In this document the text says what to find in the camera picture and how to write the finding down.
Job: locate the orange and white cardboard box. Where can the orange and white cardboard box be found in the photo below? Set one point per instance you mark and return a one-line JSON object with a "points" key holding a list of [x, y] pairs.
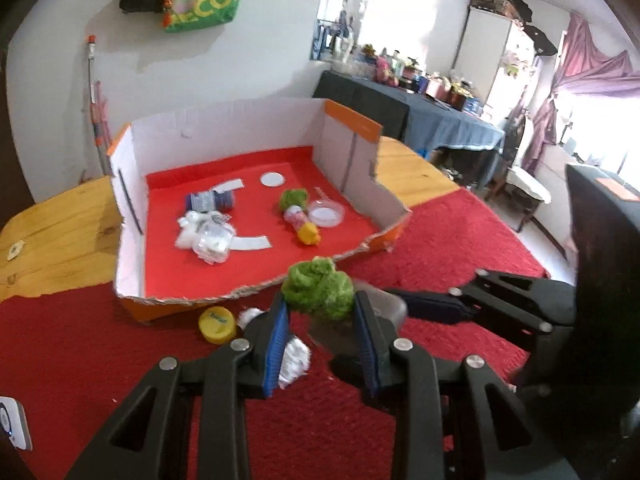
{"points": [[225, 270]]}

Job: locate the red knitted mat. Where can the red knitted mat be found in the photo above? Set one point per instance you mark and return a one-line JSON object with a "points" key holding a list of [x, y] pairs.
{"points": [[75, 350]]}

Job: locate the small white device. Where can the small white device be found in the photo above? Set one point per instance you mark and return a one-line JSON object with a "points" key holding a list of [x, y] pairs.
{"points": [[12, 422]]}

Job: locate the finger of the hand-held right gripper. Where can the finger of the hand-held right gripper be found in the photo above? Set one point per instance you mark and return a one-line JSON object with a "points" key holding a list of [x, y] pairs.
{"points": [[346, 371], [435, 307]]}

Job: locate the blue paint bottle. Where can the blue paint bottle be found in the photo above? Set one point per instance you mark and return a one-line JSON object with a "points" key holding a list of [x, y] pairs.
{"points": [[212, 201]]}

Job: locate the yellow bottle cap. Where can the yellow bottle cap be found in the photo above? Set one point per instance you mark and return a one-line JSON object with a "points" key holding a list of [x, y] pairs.
{"points": [[217, 325]]}

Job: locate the clear plastic lid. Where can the clear plastic lid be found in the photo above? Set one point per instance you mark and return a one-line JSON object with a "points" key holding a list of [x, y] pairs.
{"points": [[326, 212]]}

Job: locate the dark suitcase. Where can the dark suitcase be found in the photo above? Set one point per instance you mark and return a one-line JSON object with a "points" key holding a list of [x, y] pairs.
{"points": [[500, 2]]}

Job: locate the green fuzzy ball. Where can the green fuzzy ball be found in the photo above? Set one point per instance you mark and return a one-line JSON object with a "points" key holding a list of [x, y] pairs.
{"points": [[315, 287], [292, 199]]}

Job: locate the table with dark cloth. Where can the table with dark cloth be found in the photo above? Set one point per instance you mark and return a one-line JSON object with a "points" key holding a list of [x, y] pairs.
{"points": [[415, 120]]}

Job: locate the wall mirror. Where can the wall mirror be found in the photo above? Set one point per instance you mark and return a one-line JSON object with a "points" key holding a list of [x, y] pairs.
{"points": [[345, 10]]}

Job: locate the row of bottles and jars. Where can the row of bottles and jars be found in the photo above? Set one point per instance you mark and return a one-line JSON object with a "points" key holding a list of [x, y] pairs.
{"points": [[410, 72]]}

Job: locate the stick with orange tip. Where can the stick with orange tip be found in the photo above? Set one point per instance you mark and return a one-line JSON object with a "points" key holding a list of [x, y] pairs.
{"points": [[94, 95]]}

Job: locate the pink curtain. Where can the pink curtain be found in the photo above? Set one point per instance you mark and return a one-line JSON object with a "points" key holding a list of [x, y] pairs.
{"points": [[580, 75]]}

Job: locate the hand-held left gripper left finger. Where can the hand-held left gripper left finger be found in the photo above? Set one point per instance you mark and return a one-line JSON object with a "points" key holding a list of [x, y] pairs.
{"points": [[277, 355]]}

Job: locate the white refrigerator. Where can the white refrigerator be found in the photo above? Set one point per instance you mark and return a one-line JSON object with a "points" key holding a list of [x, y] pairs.
{"points": [[487, 60]]}

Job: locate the chair with white cushion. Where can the chair with white cushion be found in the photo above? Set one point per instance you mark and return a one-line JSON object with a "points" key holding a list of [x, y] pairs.
{"points": [[527, 185]]}

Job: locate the crumpled white paper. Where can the crumpled white paper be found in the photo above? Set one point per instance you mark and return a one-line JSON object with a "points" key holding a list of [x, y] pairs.
{"points": [[297, 360]]}

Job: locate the small paper tag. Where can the small paper tag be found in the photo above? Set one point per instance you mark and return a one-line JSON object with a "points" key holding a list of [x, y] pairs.
{"points": [[15, 251]]}

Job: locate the clear bag of white cotton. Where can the clear bag of white cotton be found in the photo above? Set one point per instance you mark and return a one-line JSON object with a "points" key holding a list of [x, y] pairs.
{"points": [[207, 240]]}

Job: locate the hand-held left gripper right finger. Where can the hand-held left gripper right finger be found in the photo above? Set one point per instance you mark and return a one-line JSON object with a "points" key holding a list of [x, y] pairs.
{"points": [[367, 350]]}

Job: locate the clear plastic cup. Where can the clear plastic cup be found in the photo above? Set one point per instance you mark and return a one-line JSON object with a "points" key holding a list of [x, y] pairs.
{"points": [[332, 335]]}

